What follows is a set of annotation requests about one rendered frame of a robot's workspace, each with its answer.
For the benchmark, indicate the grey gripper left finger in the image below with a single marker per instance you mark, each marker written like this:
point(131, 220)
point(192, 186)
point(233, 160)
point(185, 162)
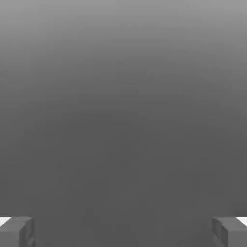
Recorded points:
point(15, 232)

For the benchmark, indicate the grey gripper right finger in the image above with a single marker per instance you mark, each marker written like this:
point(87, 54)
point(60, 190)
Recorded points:
point(231, 232)

